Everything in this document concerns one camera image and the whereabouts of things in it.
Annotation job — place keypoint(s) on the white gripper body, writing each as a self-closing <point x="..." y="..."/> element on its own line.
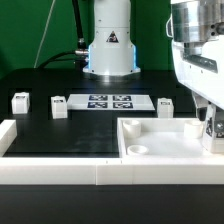
<point x="206" y="83"/>

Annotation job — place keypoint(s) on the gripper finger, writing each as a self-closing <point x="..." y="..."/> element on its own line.
<point x="200" y="106"/>
<point x="219" y="125"/>

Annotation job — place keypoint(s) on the white square tabletop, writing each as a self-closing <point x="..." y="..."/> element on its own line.
<point x="162" y="138"/>

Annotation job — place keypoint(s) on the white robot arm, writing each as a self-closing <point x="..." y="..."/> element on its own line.
<point x="196" y="28"/>

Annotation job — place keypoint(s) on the white marker sheet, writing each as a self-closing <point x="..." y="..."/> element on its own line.
<point x="110" y="102"/>

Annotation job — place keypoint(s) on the white U-shaped fence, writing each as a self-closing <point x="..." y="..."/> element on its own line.
<point x="104" y="171"/>

